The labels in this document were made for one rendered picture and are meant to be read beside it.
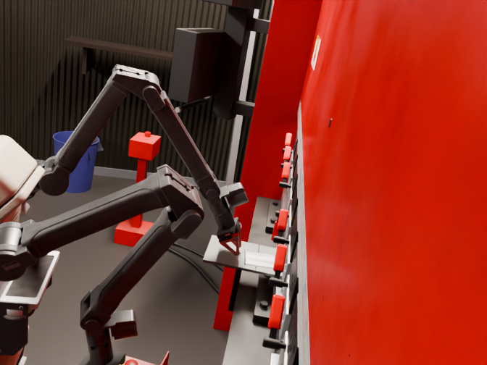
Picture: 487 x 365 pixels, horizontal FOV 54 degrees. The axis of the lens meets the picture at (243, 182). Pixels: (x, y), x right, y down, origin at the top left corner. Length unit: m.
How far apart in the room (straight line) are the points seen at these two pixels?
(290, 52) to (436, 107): 1.98
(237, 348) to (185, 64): 1.54
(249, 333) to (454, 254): 1.28
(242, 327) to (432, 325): 1.28
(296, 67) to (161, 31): 2.28
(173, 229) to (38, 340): 1.86
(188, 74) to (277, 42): 0.51
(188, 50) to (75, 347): 1.62
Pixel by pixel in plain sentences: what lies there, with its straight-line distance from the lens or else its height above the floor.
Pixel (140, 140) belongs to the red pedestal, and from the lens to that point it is 3.29.
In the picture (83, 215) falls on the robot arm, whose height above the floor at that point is 1.35.
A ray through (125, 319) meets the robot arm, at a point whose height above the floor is 1.02.
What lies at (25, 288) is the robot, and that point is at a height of 1.04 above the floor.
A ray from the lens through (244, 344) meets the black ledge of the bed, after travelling 1.49.
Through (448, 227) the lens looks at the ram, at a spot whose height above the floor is 1.72.
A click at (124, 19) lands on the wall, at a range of 4.43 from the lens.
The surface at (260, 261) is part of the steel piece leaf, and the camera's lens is 1.64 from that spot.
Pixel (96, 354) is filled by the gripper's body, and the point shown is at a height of 0.93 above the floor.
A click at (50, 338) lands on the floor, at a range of 2.81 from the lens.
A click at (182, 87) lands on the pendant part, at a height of 1.31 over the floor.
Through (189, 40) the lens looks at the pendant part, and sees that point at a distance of 2.52.
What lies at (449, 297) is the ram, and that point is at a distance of 0.27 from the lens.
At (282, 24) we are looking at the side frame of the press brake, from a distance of 2.30.
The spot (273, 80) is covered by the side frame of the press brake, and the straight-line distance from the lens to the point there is 2.33.
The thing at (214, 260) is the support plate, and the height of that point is 1.00.
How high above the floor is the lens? 1.81
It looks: 21 degrees down
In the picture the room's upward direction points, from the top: 11 degrees clockwise
